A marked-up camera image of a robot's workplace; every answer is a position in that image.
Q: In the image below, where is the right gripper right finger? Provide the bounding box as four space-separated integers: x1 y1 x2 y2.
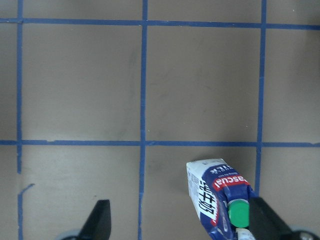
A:
249 197 300 240

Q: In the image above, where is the blue white milk carton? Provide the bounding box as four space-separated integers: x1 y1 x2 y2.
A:
186 158 256 240

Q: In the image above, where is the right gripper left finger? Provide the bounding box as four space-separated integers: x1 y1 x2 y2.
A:
77 199 111 240

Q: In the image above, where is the brown paper table cover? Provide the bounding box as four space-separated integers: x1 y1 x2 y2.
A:
0 0 320 240

